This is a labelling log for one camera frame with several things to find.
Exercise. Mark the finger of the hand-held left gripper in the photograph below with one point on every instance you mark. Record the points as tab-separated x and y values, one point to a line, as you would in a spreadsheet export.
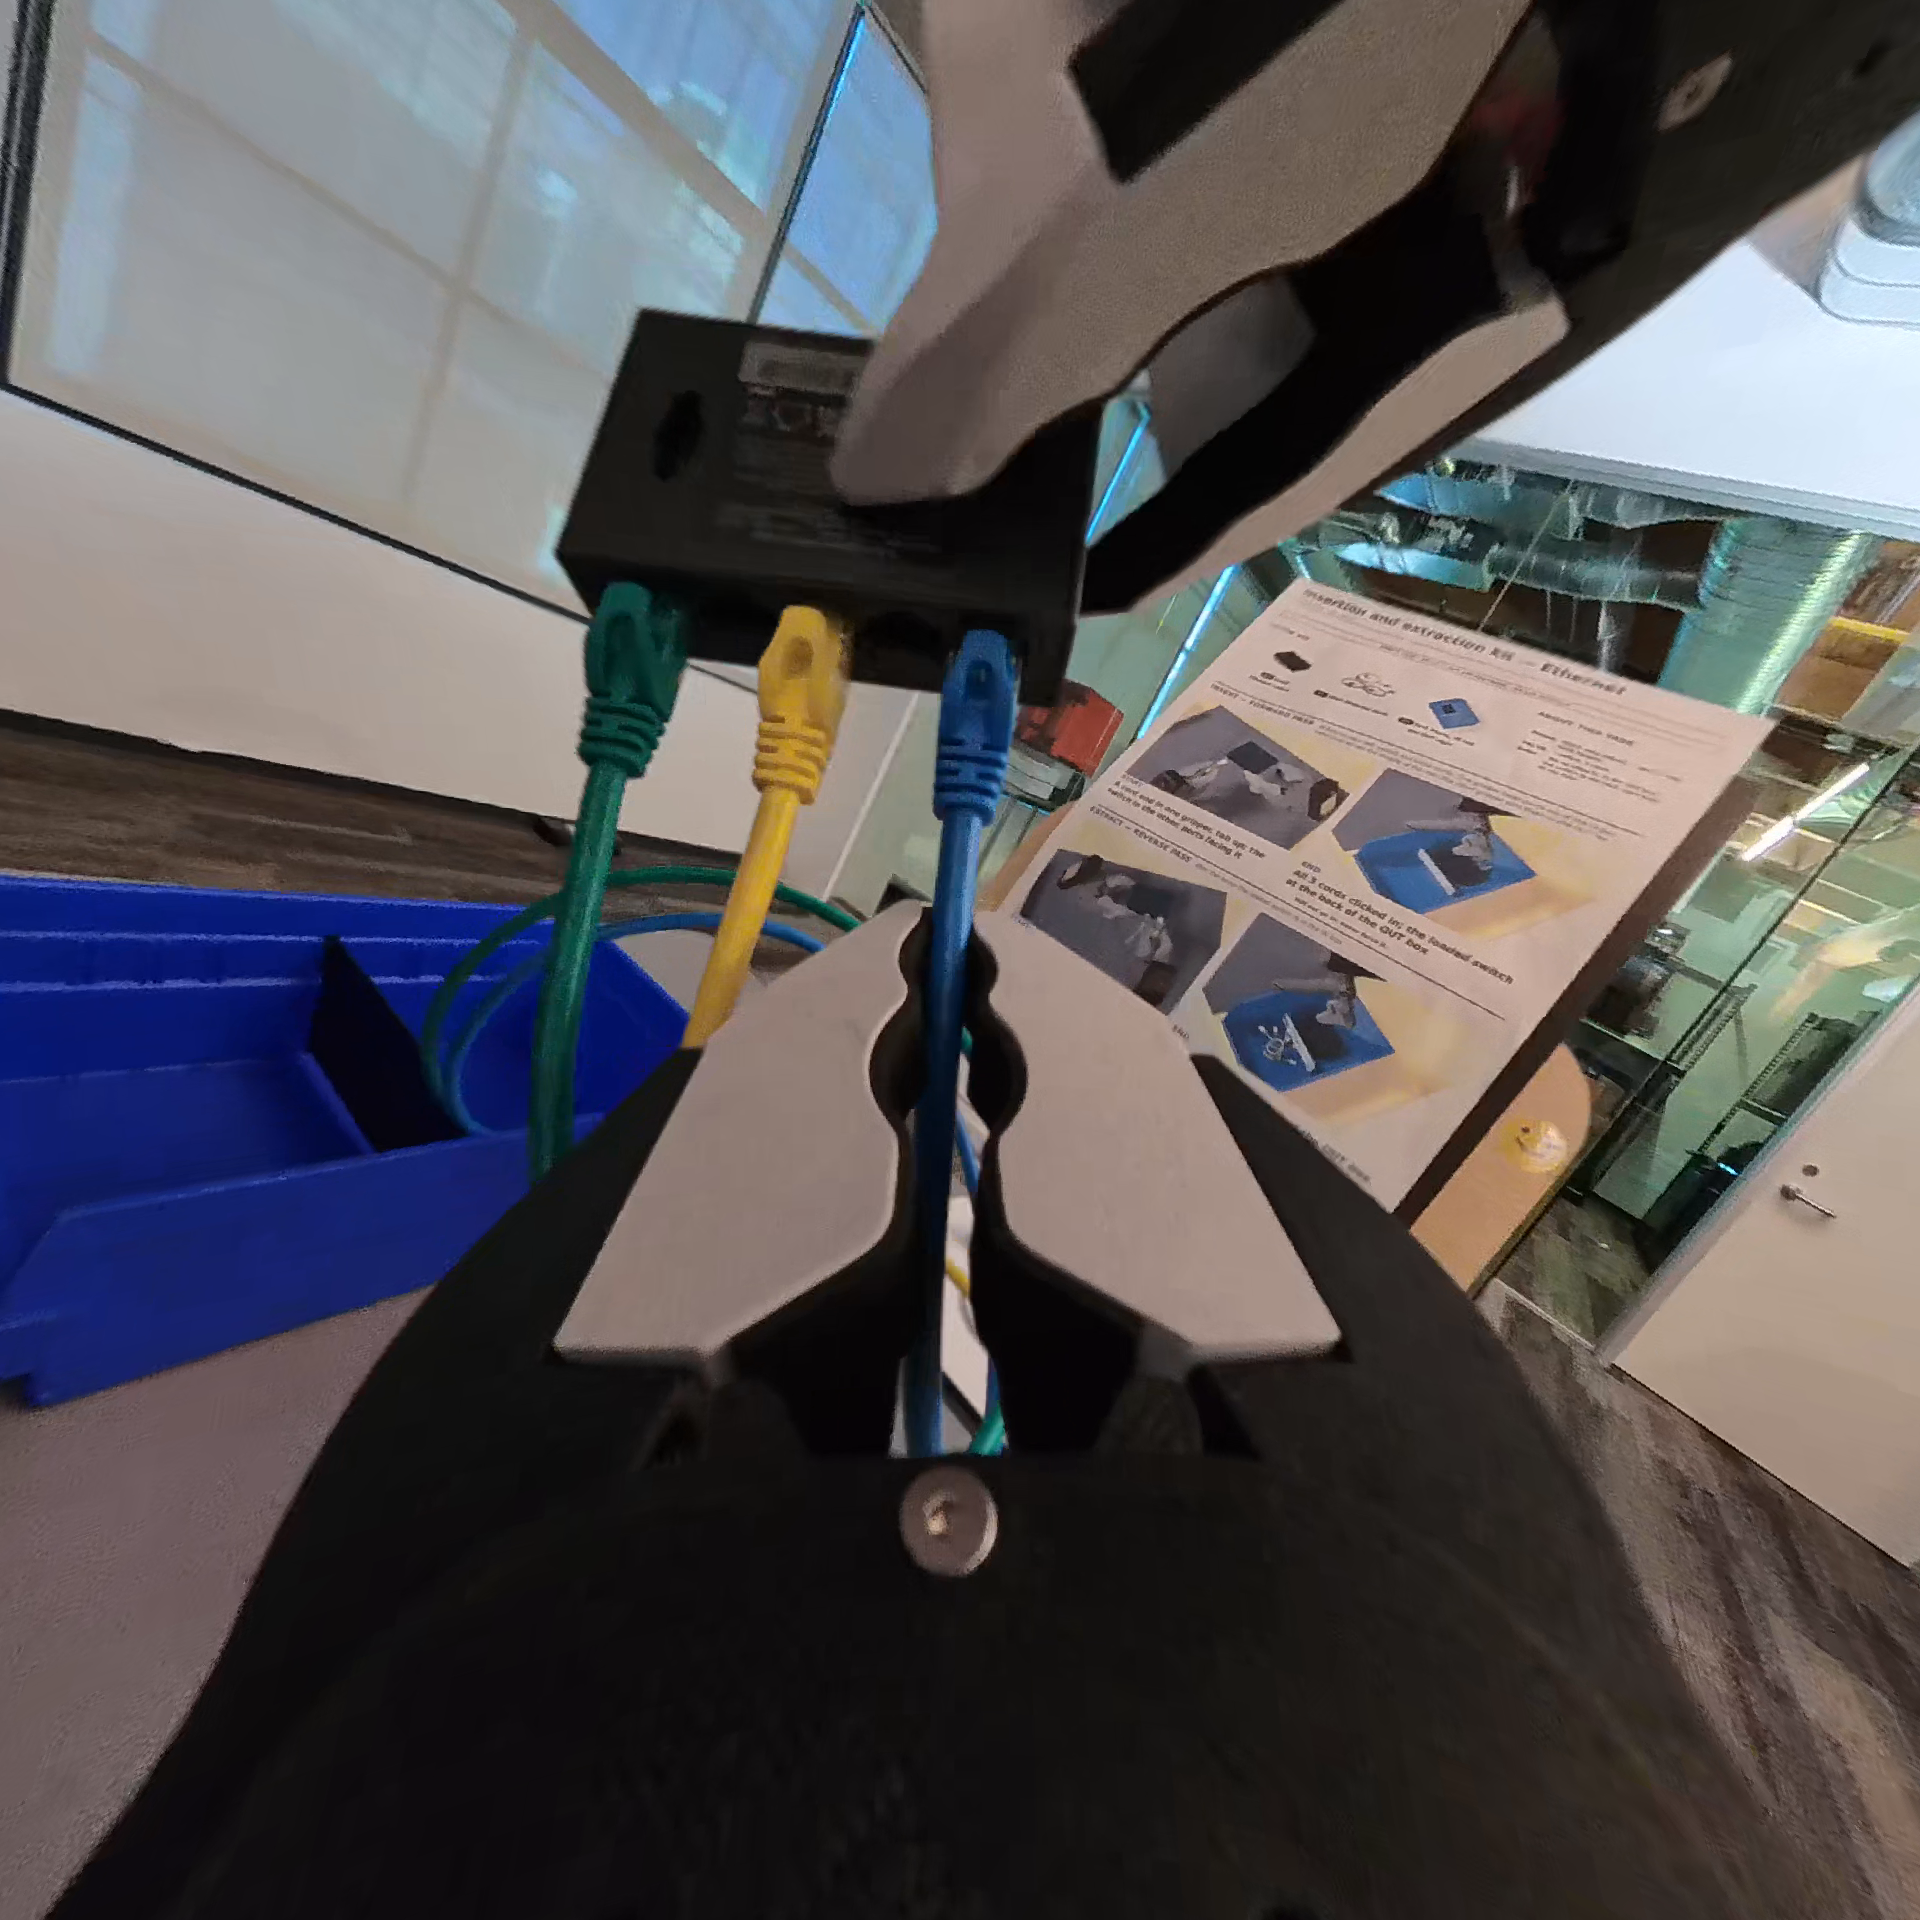
1272	452
1007	300

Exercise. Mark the blue plastic bin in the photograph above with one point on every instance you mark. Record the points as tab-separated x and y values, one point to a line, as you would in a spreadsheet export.
181	1107

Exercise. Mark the orange box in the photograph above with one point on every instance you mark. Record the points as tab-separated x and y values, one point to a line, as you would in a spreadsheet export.
1073	731

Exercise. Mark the black bin divider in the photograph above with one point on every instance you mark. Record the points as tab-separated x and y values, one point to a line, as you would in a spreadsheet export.
371	1067

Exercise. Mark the yellow smiley sticker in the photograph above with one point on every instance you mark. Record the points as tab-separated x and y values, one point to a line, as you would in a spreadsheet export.
1535	1147

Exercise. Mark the black network switch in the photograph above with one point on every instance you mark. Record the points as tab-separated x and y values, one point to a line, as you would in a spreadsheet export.
721	495

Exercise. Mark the silver ventilation duct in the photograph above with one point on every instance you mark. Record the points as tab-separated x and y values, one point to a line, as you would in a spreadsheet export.
1759	601

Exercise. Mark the white ceiling device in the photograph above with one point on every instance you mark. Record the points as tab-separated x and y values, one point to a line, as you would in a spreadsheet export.
1877	240

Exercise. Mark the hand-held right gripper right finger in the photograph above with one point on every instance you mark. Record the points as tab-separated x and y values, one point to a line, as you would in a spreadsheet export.
1157	1203

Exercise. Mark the instruction poster stand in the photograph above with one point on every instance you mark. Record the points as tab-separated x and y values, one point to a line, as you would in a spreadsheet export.
1349	839

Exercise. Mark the white door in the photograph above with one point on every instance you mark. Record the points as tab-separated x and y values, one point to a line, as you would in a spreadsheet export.
1797	1349

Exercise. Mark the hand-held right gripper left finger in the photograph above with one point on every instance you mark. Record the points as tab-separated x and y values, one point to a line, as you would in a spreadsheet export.
746	1187

